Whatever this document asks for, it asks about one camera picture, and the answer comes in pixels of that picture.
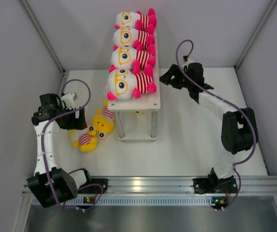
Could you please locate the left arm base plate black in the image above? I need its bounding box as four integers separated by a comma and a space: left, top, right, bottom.
78, 178, 108, 194

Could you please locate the white plush pink striped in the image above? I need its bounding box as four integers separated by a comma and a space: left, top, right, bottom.
113, 27, 155, 50
114, 8, 157, 31

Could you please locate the white two-tier shelf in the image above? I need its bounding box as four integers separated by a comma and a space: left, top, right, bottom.
108, 45, 160, 141

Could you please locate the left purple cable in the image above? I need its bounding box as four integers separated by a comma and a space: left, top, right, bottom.
41, 79, 104, 215

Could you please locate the purple cable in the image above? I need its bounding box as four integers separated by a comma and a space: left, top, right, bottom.
175, 40, 259, 211
41, 79, 104, 215

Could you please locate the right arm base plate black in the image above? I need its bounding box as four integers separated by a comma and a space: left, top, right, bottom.
193, 177, 238, 194

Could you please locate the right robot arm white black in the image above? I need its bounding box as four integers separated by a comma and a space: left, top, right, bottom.
160, 62, 258, 194

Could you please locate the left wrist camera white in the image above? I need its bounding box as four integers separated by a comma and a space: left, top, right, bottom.
60, 92, 77, 110

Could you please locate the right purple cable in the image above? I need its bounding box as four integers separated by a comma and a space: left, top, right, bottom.
175, 40, 259, 211

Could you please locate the aluminium front rail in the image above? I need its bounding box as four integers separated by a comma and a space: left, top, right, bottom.
22, 175, 277, 194

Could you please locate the yellow plush striped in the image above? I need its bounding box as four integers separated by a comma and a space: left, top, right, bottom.
89, 100, 115, 139

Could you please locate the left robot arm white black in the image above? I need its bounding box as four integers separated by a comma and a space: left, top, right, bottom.
27, 92, 93, 208

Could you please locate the white slotted cable duct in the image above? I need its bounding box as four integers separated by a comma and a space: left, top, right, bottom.
31, 196, 214, 206

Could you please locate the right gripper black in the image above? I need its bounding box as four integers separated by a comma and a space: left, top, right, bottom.
158, 65, 192, 90

